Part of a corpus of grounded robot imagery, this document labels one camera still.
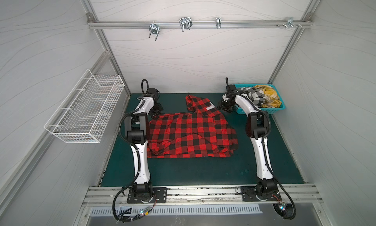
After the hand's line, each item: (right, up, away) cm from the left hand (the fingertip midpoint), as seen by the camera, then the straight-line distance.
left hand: (160, 110), depth 105 cm
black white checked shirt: (+70, +10, -1) cm, 71 cm away
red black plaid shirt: (+29, -15, -6) cm, 33 cm away
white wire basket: (-29, -1, -36) cm, 46 cm away
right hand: (+45, +3, +4) cm, 46 cm away
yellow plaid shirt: (+80, +8, -2) cm, 80 cm away
